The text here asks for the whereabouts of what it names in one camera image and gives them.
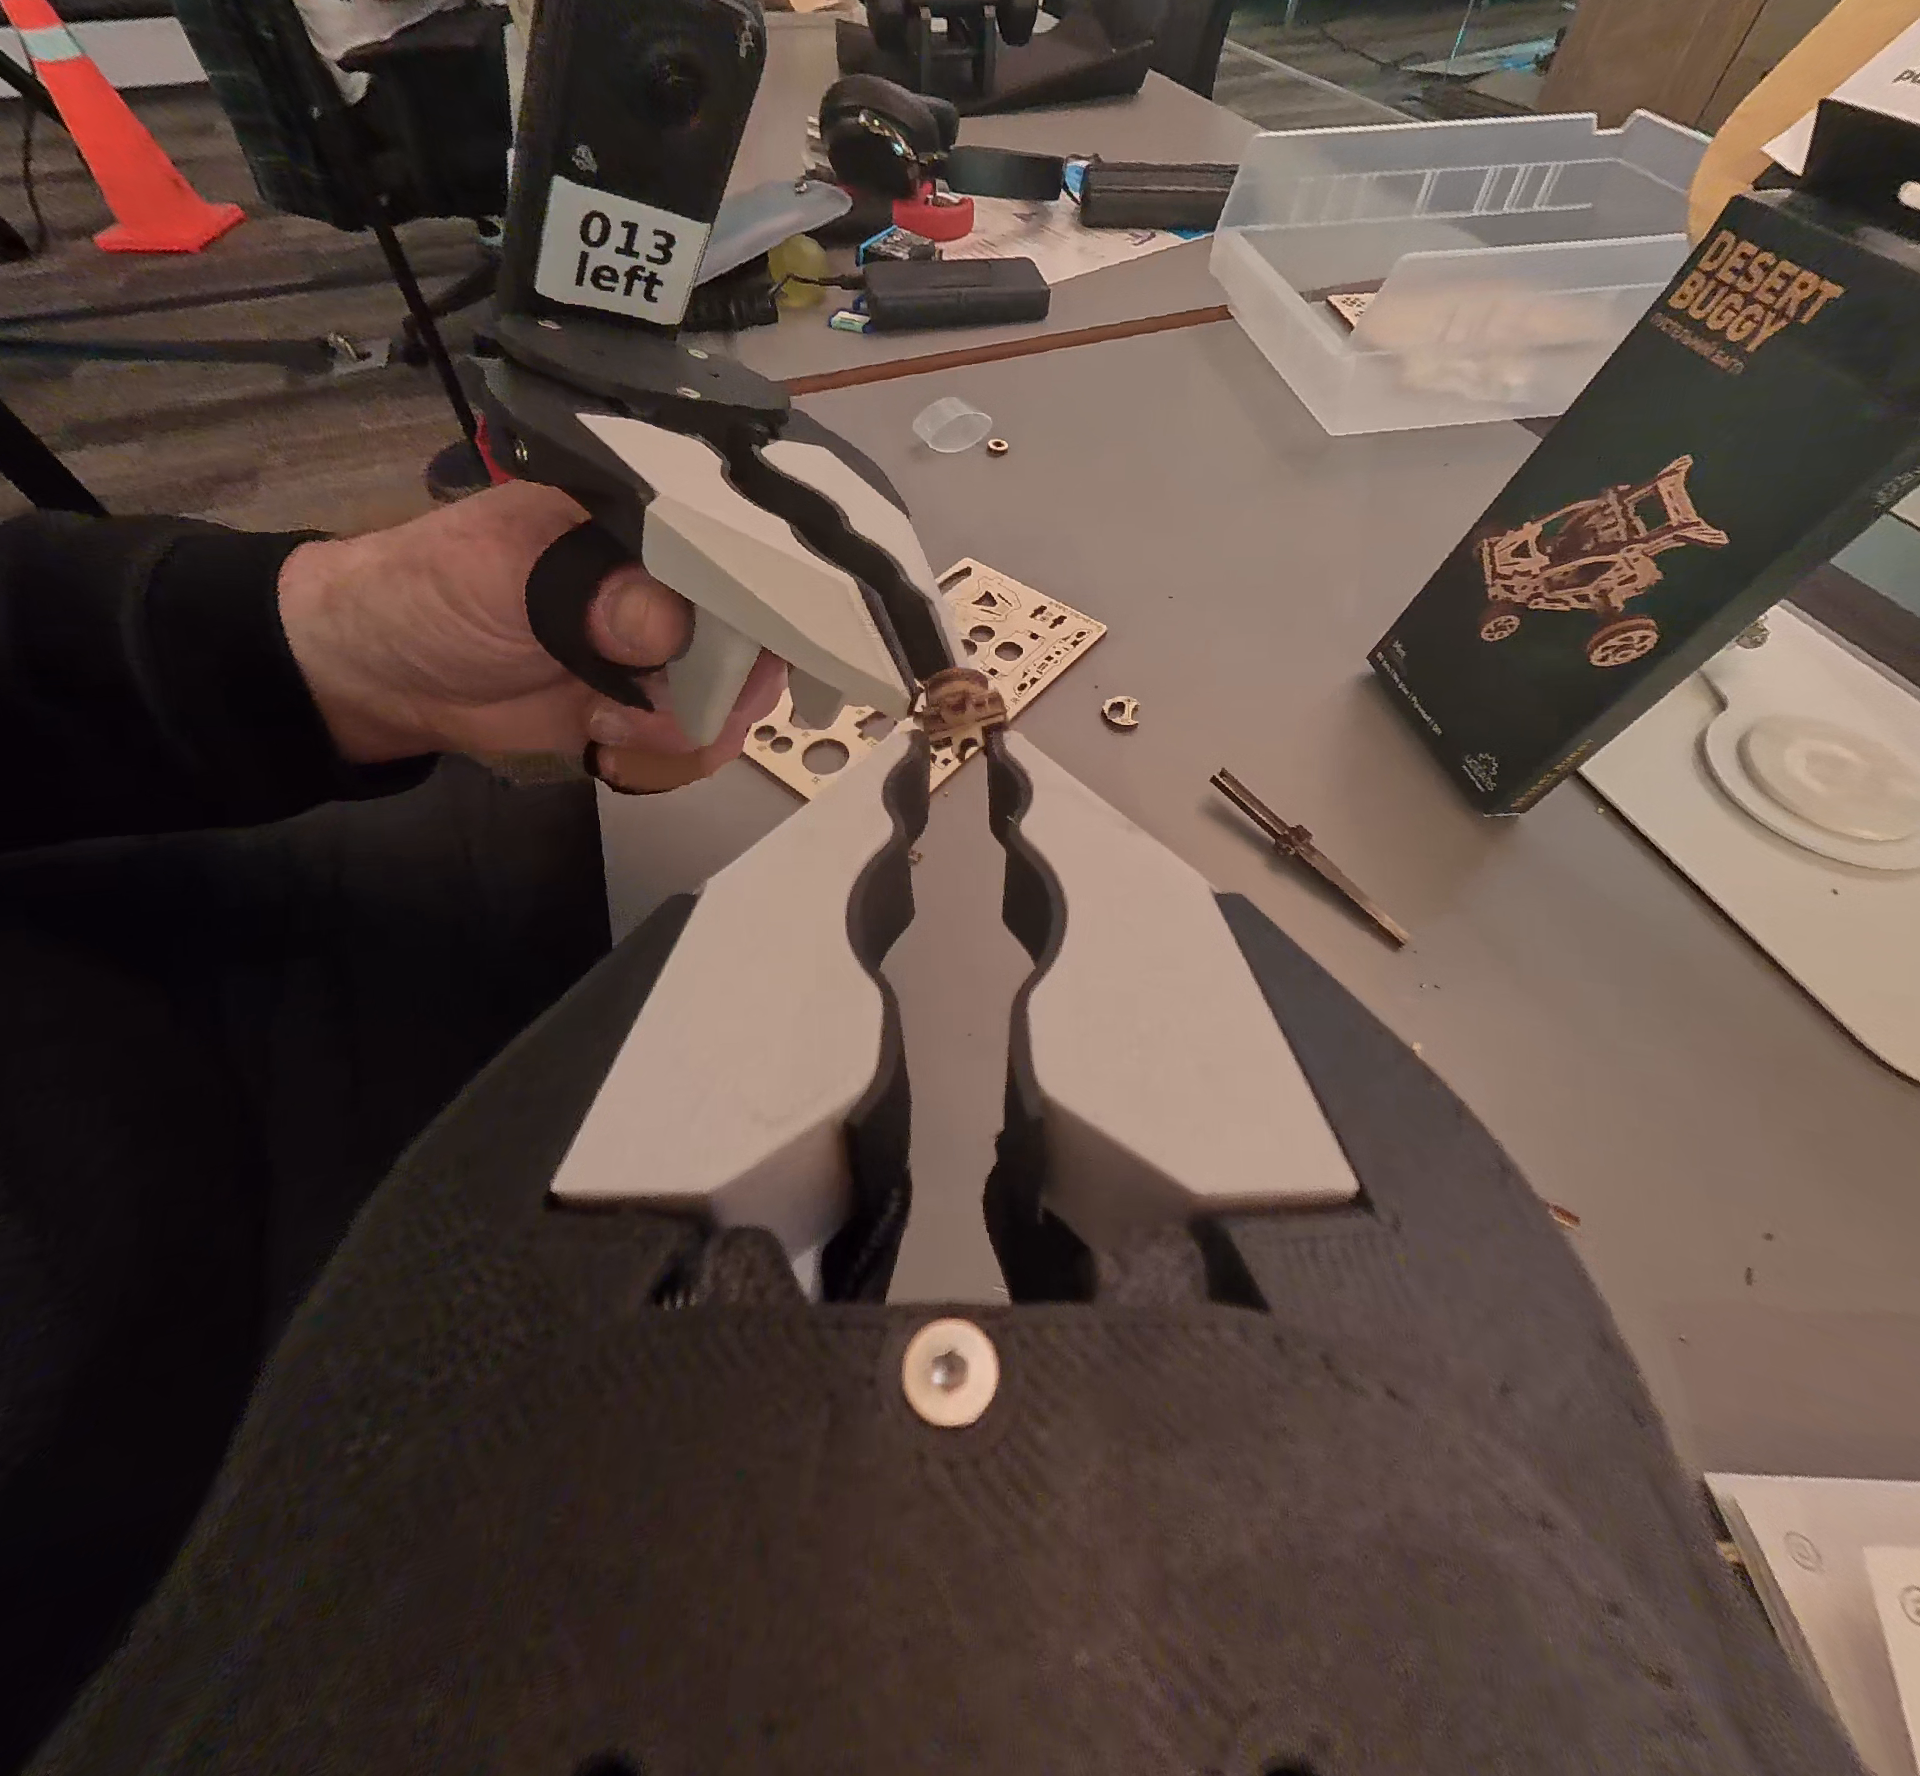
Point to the orange traffic cone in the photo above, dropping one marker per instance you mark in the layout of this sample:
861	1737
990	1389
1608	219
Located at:
119	157

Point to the small blue white packet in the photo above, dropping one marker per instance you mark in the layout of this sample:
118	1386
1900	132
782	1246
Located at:
896	249

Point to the yellow green ball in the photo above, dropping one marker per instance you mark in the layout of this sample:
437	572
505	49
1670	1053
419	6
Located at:
802	263

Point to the red plastic canister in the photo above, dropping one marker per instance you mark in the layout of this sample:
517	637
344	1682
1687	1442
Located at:
495	454

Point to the white printed paper sheet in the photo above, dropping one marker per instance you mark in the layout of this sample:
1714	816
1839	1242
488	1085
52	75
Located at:
1110	232

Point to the person's left hand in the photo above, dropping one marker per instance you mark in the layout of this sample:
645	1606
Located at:
419	637

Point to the instruction booklet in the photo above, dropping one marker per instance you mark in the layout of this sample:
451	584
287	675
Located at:
1830	1579

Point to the long wooden frame strip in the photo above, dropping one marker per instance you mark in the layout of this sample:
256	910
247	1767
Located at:
1313	858

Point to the person's left forearm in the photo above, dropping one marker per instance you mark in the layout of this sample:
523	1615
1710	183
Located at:
150	666

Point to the grey plastic panel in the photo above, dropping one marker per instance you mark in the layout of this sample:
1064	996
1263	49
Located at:
764	232

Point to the clear plastic bin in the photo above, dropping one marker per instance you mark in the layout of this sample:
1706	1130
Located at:
1348	350

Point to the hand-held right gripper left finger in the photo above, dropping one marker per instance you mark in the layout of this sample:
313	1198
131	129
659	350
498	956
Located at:
749	1041

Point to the black pouch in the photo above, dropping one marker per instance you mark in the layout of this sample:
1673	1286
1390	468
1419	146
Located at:
1155	195

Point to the black red headphones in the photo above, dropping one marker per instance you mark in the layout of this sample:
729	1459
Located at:
885	118

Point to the printed instruction poster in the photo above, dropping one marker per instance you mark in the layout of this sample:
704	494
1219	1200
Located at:
1845	118

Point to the wooden parts sheet round holes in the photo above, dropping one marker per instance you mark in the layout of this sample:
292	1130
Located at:
1083	633

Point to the dark plaid cloth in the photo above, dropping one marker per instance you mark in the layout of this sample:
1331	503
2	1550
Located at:
226	6

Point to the rounded wooden board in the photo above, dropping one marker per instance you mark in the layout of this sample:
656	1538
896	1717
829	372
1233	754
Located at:
1739	113

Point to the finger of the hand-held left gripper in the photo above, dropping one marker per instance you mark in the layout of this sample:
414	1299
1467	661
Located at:
863	500
720	530

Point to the dark model kit box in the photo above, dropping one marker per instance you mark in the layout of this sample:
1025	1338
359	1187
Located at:
1770	350

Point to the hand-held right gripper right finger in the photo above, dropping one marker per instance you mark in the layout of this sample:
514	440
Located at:
1184	1041

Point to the person's black clothing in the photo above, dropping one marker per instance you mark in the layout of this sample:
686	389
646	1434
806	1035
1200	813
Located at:
226	1205

